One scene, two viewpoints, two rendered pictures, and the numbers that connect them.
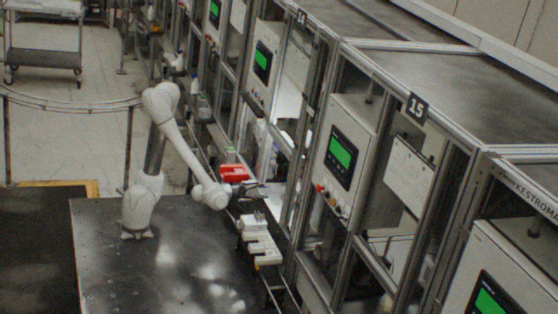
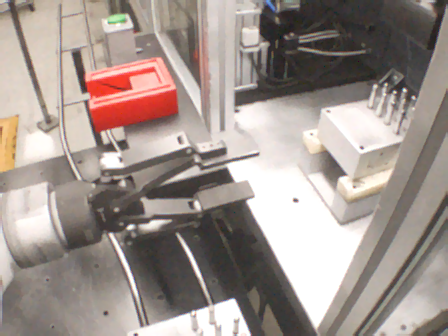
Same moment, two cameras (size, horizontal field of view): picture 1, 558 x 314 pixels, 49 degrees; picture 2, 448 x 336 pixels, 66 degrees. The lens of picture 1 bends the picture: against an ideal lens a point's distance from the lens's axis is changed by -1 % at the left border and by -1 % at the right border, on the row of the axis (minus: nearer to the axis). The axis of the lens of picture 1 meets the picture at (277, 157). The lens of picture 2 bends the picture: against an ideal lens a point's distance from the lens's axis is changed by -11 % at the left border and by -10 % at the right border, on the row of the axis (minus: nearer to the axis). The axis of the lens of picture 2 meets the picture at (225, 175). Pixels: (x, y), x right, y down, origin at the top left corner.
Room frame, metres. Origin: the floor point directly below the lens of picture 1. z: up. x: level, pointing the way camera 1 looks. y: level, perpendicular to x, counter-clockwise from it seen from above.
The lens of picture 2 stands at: (2.71, 0.02, 1.33)
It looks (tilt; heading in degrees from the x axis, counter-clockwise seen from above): 46 degrees down; 4
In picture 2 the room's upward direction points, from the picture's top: straight up
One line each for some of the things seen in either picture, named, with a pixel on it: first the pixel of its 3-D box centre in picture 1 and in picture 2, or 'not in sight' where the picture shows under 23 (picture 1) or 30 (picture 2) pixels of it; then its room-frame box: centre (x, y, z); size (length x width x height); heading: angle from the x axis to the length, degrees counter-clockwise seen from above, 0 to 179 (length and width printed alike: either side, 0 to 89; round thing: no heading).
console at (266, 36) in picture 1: (280, 67); not in sight; (3.47, 0.08, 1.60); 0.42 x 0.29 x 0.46; 25
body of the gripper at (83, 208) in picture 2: (237, 192); (101, 208); (2.97, 0.18, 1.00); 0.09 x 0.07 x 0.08; 114
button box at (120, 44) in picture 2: (230, 157); (124, 44); (3.44, 0.29, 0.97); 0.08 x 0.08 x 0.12; 25
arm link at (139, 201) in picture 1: (137, 204); not in sight; (2.90, 0.72, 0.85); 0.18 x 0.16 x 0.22; 177
